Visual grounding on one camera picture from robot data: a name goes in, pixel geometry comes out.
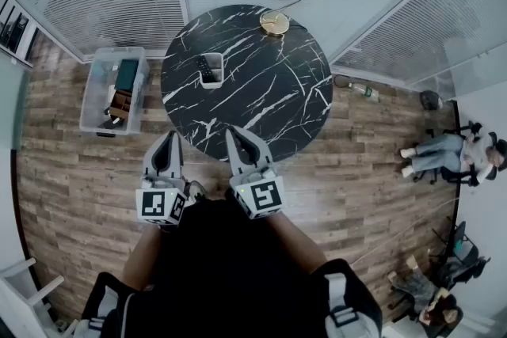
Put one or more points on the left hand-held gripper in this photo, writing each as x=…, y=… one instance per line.
x=152, y=206

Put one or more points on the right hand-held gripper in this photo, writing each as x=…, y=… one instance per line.
x=261, y=196

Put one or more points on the white remote holder box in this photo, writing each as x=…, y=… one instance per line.
x=217, y=69

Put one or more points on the black remote control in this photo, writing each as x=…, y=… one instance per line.
x=204, y=66

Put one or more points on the person's left forearm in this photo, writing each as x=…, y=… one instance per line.
x=140, y=257

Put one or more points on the person's right forearm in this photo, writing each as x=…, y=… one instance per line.
x=295, y=241

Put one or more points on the dark green box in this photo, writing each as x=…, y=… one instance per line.
x=126, y=74

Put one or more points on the person's shoe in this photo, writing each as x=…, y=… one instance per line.
x=195, y=192

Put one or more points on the round black marble table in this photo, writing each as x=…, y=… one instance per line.
x=257, y=99

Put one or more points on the wooden organizer tray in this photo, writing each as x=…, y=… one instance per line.
x=120, y=105

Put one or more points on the clear plastic bin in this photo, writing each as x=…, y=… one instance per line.
x=93, y=103

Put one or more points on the person's black clothing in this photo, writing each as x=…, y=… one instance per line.
x=222, y=269

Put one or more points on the clear plastic bottle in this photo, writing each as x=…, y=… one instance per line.
x=363, y=91

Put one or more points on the gold lamp with globe shade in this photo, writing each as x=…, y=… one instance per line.
x=274, y=23

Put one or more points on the white wooden chair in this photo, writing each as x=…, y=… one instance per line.
x=24, y=289

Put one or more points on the white shelf with dark frames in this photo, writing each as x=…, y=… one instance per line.
x=16, y=27

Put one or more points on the black office chair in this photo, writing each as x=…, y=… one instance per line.
x=455, y=174
x=461, y=257

